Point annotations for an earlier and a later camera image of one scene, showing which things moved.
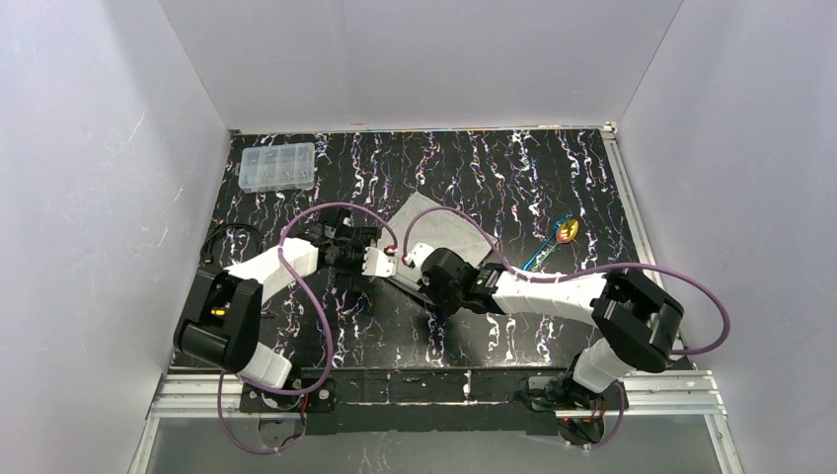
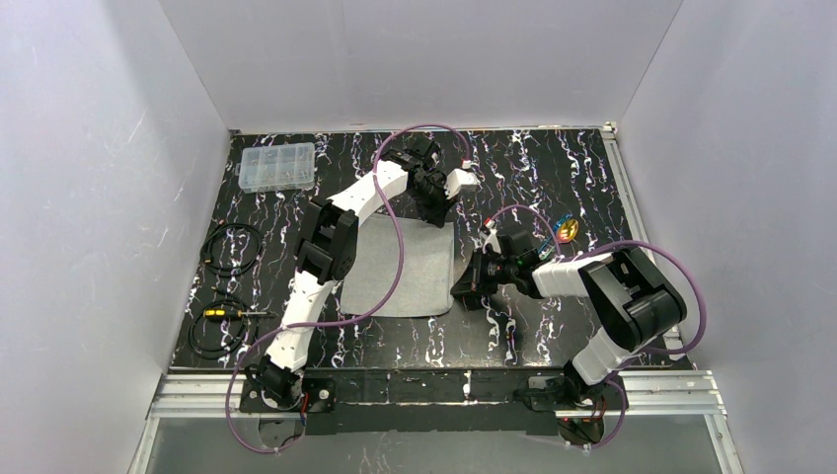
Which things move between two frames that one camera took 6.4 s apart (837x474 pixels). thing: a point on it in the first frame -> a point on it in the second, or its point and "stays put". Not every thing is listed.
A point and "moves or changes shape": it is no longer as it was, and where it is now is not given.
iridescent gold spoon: x=566 y=231 stays put
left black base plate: x=253 y=400 stays put
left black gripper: x=349 y=276 -> x=432 y=198
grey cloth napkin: x=418 y=220 moves or changes shape
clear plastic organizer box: x=277 y=167 stays put
